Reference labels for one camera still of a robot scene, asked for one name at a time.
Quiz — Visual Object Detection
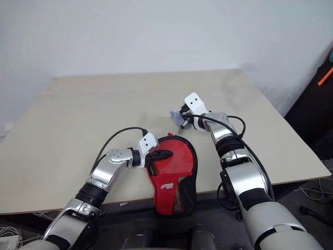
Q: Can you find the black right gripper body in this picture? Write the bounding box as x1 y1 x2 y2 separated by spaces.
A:
178 102 196 131

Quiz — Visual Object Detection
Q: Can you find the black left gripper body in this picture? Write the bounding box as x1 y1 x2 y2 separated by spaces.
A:
145 150 162 177

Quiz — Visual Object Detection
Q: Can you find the grey cloth piece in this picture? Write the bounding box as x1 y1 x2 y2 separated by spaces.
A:
169 109 187 127

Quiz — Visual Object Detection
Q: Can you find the red and black paddle case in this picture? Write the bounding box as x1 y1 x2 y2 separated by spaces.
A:
145 132 198 217

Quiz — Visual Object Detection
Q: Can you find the dark grey rounded shape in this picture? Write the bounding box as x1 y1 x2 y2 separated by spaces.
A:
191 223 217 250
124 227 157 250

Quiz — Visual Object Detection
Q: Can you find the black background panel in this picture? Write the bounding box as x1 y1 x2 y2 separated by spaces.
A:
284 64 333 163

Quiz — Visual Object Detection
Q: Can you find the black floor stand foot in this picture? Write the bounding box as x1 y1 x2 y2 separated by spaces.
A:
298 205 330 225

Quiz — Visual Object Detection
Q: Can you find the white power strip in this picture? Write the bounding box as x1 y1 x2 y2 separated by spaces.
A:
0 233 22 250

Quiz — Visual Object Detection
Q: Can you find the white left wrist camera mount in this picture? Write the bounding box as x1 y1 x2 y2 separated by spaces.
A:
137 132 160 170

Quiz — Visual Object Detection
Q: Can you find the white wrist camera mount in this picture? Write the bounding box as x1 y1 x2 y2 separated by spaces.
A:
137 132 160 170
184 91 212 131

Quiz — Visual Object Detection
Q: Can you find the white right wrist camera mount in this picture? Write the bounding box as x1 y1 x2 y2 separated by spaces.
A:
184 91 212 131

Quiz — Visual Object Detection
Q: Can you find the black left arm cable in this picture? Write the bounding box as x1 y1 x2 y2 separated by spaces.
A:
97 127 149 163

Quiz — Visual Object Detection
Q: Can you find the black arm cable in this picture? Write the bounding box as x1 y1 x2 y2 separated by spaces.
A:
192 115 276 210
97 127 149 163

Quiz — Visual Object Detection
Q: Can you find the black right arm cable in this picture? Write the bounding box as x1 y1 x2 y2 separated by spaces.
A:
192 115 276 210

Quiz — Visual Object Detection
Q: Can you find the black metal table frame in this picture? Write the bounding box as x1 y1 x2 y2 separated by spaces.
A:
103 178 322 228

